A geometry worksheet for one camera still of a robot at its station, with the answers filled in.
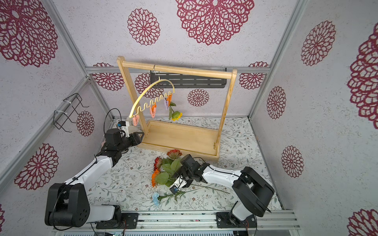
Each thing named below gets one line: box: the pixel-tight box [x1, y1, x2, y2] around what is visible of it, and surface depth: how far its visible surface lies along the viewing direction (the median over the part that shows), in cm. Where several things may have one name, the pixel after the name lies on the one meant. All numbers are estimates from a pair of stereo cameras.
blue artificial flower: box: [152, 188, 208, 207], surface depth 81 cm
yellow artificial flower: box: [168, 101, 184, 122], surface depth 101 cm
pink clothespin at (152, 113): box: [149, 107, 157, 119], surface depth 76 cm
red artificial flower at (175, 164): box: [161, 149, 183, 174], surface depth 91 cm
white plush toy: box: [120, 120, 130, 131], surface depth 78 cm
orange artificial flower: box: [151, 169, 161, 188], surface depth 84 cm
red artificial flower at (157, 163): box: [153, 156, 163, 171], surface depth 90 cm
